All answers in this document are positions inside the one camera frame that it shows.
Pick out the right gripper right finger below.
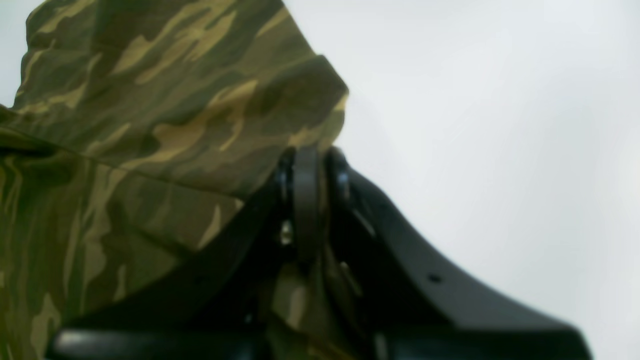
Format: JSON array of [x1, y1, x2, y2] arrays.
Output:
[[324, 148, 592, 360]]

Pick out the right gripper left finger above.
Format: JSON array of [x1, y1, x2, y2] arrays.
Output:
[[45, 148, 319, 360]]

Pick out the camouflage pattern T-shirt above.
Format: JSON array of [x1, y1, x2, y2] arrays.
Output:
[[1, 0, 348, 360]]

